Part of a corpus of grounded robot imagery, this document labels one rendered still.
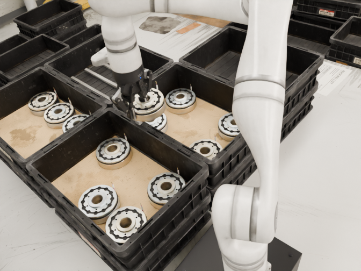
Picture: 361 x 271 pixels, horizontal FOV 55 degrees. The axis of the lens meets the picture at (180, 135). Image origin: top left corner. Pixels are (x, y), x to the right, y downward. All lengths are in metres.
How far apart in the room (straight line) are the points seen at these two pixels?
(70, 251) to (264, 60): 0.75
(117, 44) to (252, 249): 0.49
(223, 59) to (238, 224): 0.92
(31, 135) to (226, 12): 0.78
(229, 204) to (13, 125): 0.93
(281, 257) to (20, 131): 0.91
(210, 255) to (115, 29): 0.57
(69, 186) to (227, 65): 0.73
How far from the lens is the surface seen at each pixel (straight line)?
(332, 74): 1.59
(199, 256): 0.91
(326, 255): 1.03
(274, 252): 0.91
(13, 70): 2.40
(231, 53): 1.45
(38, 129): 1.28
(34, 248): 1.14
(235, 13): 0.76
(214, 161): 0.87
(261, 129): 0.60
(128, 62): 0.80
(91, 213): 0.93
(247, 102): 0.62
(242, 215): 0.58
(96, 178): 1.04
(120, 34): 0.77
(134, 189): 0.98
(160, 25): 1.98
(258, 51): 0.65
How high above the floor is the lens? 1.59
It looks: 44 degrees down
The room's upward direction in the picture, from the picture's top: 8 degrees counter-clockwise
